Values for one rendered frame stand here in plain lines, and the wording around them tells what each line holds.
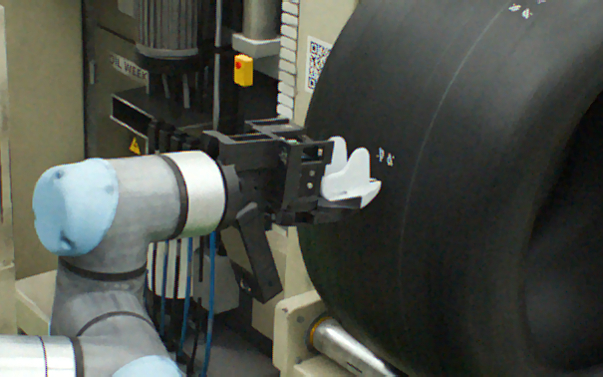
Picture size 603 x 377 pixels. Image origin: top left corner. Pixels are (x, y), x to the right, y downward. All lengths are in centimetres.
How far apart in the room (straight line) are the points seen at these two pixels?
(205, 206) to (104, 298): 12
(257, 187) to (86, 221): 19
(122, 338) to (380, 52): 46
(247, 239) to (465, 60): 28
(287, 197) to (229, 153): 7
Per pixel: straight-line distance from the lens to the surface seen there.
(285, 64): 173
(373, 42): 134
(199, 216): 110
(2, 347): 98
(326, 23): 163
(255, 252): 117
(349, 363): 162
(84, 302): 108
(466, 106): 124
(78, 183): 104
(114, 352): 99
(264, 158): 115
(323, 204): 119
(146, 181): 107
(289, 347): 166
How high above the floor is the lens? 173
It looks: 23 degrees down
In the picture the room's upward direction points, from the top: 3 degrees clockwise
